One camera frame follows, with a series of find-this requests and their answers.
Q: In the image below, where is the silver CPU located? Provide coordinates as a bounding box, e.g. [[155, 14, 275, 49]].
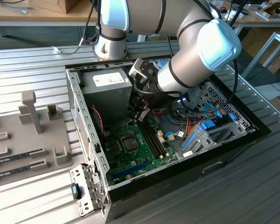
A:
[[126, 139, 137, 152]]

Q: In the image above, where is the large cardboard box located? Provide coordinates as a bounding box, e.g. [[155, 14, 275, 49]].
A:
[[29, 0, 73, 14]]

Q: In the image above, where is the black fan with red wire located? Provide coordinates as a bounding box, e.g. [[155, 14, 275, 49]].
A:
[[90, 104, 106, 142]]

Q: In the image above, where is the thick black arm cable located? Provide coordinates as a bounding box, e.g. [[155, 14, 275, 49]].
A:
[[177, 58, 239, 115]]

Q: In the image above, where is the blue drive rail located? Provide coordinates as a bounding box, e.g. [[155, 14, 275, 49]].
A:
[[181, 131, 202, 152]]

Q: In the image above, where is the green motherboard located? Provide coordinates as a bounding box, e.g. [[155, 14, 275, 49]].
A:
[[102, 112, 178, 185]]

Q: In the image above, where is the black PC case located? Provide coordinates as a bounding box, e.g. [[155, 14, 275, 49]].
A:
[[64, 52, 272, 223]]

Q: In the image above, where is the blue black latch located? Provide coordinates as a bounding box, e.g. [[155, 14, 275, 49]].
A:
[[71, 183, 83, 201]]

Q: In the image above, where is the wooden desk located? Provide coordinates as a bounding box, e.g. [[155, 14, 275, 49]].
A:
[[207, 0, 280, 29], [0, 0, 98, 27]]

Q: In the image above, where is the silver hinged case bracket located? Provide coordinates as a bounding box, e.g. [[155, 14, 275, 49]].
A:
[[69, 162, 109, 218]]

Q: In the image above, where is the black RAM slot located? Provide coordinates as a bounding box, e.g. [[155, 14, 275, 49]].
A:
[[147, 120, 170, 157], [141, 121, 162, 159]]

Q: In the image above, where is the grey power supply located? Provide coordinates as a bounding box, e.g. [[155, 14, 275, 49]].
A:
[[80, 69, 134, 120]]

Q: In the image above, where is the blue disk carrier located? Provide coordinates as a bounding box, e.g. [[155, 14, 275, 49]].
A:
[[200, 118, 217, 130], [154, 60, 171, 70]]

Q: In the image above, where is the blue SATA cable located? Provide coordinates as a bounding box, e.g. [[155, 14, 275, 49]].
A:
[[203, 102, 224, 119]]

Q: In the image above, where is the grey parts rack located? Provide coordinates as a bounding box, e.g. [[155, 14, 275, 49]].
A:
[[0, 91, 75, 190]]

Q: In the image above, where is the grey disk bay cage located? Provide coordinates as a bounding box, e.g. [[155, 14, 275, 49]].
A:
[[181, 116, 257, 157]]

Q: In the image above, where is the grey cable with white plug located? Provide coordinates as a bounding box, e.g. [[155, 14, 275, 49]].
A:
[[51, 0, 95, 56]]

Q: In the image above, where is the dark RAM stick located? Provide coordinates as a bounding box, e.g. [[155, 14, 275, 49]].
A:
[[0, 152, 31, 165], [0, 164, 33, 180]]

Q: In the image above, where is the small open cardboard box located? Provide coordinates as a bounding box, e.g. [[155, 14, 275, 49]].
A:
[[262, 1, 280, 15]]

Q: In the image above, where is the grey drive cage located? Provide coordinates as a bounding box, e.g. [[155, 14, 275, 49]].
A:
[[186, 85, 210, 114]]

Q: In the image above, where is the black stand pole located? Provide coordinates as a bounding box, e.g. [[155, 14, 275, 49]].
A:
[[230, 0, 251, 26]]

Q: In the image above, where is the aluminium profile frame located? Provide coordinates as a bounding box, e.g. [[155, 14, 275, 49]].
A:
[[241, 31, 280, 80]]

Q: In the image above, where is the blue expansion slot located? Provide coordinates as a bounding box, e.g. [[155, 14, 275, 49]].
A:
[[111, 160, 148, 178]]

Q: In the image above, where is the orange wire bundle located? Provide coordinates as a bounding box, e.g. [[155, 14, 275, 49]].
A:
[[172, 113, 204, 138]]

